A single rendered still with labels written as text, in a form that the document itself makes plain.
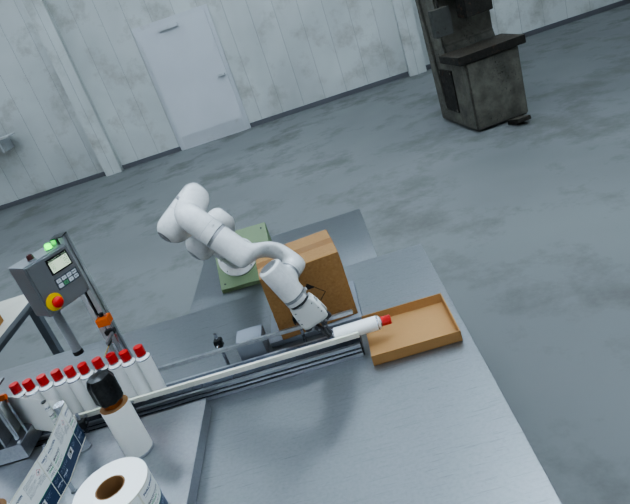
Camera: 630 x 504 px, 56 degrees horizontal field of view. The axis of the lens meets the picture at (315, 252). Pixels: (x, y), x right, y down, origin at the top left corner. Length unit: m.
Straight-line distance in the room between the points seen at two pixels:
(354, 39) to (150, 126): 3.92
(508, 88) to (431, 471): 5.60
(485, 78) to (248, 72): 5.22
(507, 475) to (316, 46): 9.67
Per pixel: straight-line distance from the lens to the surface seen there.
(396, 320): 2.16
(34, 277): 2.09
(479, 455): 1.62
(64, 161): 11.78
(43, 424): 2.29
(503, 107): 6.83
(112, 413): 1.88
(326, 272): 2.13
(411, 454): 1.66
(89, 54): 11.24
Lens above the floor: 1.99
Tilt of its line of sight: 24 degrees down
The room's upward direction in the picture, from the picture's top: 19 degrees counter-clockwise
